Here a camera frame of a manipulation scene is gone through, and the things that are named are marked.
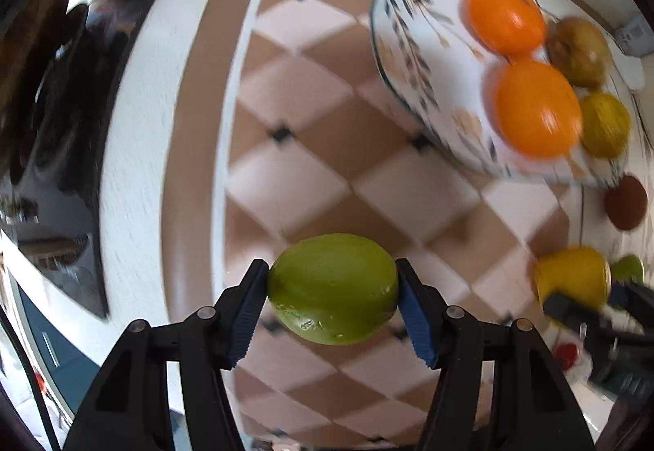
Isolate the bright orange tangerine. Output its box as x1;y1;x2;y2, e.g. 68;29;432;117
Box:
464;0;546;57

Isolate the brown-red round fruit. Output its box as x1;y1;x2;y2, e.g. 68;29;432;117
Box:
545;17;611;89

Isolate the dark orange rough orange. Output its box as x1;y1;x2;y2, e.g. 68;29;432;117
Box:
604;174;648;232

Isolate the yellow citrus fruit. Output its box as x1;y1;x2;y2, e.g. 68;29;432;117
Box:
532;246;611;312
581;92;631;160

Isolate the checkered brown counter mat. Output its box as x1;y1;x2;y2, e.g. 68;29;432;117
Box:
159;0;589;451

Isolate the patterned ceramic fruit plate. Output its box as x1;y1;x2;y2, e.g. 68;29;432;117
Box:
369;0;629;187

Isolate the small red tomato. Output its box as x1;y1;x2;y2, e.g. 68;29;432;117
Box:
553;343;580;372

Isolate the green apple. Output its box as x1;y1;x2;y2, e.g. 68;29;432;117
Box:
610;254;644;284
267;234;399;346

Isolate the black induction cooktop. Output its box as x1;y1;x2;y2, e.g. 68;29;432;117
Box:
1;0;156;318

